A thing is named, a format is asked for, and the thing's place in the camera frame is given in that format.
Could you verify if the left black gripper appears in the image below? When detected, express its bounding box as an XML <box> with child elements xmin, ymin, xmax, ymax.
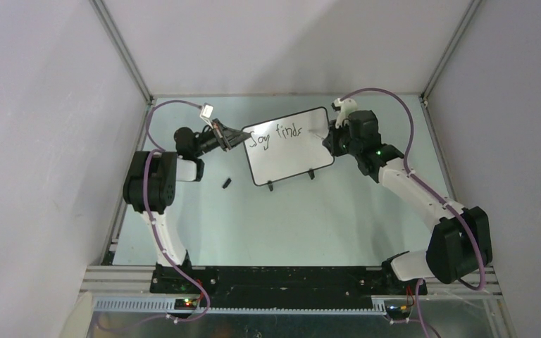
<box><xmin>192</xmin><ymin>119</ymin><xmax>249</xmax><ymax>158</ymax></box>

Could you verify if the black marker cap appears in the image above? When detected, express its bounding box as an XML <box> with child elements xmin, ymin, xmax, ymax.
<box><xmin>222</xmin><ymin>177</ymin><xmax>232</xmax><ymax>189</ymax></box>

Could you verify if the black framed whiteboard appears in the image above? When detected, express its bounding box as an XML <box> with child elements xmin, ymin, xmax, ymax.
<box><xmin>242</xmin><ymin>107</ymin><xmax>335</xmax><ymax>187</ymax></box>

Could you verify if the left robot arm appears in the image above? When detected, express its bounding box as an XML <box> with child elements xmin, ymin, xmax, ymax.
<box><xmin>123</xmin><ymin>119</ymin><xmax>251</xmax><ymax>294</ymax></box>

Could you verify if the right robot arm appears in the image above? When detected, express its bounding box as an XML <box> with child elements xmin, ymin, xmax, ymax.
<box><xmin>323</xmin><ymin>111</ymin><xmax>492</xmax><ymax>294</ymax></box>

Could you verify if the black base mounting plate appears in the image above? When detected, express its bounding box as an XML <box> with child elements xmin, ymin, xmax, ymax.
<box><xmin>149</xmin><ymin>265</ymin><xmax>417</xmax><ymax>311</ymax></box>

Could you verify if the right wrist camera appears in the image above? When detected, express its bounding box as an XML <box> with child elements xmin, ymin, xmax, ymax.
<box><xmin>331</xmin><ymin>98</ymin><xmax>358</xmax><ymax>129</ymax></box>

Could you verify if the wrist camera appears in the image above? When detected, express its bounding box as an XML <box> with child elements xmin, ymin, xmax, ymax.
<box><xmin>199</xmin><ymin>103</ymin><xmax>213</xmax><ymax>125</ymax></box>
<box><xmin>331</xmin><ymin>98</ymin><xmax>358</xmax><ymax>129</ymax></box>

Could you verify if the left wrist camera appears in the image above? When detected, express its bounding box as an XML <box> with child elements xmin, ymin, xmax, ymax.
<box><xmin>199</xmin><ymin>103</ymin><xmax>213</xmax><ymax>125</ymax></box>

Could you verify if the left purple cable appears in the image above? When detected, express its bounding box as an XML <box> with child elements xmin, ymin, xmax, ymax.
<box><xmin>142</xmin><ymin>99</ymin><xmax>211</xmax><ymax>325</ymax></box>

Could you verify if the aluminium frame rail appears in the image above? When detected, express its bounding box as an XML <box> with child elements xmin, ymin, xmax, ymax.
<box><xmin>80</xmin><ymin>265</ymin><xmax>503</xmax><ymax>316</ymax></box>

